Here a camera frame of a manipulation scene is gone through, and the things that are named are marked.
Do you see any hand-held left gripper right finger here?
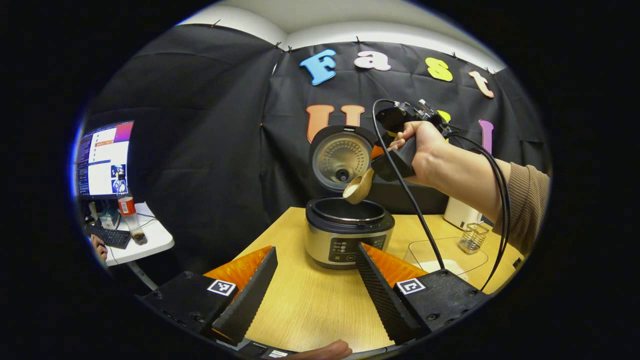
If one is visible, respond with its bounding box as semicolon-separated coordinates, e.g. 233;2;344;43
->
355;242;491;346

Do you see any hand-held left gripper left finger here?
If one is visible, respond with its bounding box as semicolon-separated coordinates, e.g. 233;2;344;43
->
136;245;279;346

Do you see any wooden spoon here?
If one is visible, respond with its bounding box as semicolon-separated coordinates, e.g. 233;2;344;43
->
342;167;376;205

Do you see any grey silver rice cooker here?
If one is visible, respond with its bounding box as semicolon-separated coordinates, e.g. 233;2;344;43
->
305;125;396;271

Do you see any clear plastic rice container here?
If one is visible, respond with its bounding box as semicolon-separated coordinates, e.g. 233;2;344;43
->
404;236;490;278

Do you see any metal wire chopstick holder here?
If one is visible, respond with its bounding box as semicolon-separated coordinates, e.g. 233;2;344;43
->
458;222;490;255

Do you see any white toaster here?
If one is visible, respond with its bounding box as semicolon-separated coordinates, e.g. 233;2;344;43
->
443;196;485;232

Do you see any white side table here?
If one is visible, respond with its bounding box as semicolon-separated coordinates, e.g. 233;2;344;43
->
92;201;176;292

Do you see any black keyboard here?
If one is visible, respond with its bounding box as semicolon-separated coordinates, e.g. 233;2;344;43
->
85;224;132;250

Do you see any red label drink bottle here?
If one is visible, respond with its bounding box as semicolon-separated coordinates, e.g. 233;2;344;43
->
117;196;149;246

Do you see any black backdrop cloth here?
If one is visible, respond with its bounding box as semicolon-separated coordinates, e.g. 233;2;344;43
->
82;24;551;276

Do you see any small green box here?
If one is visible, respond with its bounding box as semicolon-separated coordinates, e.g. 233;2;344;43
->
99;209;121;230

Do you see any computer monitor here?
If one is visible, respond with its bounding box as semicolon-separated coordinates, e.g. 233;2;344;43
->
75;120;136;201

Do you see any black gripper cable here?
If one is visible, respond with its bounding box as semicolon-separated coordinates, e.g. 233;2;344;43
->
447;127;512;293
371;98;447;272

